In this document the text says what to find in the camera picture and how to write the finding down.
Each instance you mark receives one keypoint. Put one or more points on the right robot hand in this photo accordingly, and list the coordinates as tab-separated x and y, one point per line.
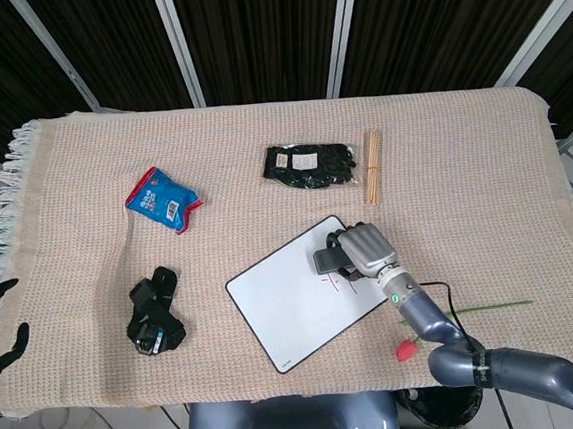
365	250

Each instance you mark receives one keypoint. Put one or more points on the black eraser block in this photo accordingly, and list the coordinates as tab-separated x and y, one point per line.
328	260

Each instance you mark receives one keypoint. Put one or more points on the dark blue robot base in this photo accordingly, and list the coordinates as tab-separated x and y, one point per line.
292	427

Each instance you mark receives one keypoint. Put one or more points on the white drawing board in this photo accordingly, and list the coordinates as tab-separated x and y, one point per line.
294	304

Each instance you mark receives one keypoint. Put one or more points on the bundle of wooden skewers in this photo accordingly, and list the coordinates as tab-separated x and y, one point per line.
372	167

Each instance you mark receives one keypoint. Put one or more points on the black gloves in packaging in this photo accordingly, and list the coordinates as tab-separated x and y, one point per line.
307	165

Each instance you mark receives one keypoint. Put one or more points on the artificial red tulip flower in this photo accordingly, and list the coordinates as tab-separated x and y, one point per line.
408	348

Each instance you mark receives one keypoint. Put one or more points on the beige woven tablecloth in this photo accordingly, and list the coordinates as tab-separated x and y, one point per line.
278	125

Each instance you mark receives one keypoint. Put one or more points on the black round bin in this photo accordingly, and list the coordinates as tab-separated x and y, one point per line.
449	406

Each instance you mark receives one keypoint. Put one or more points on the blue snack bag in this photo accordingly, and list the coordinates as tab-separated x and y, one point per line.
162	200

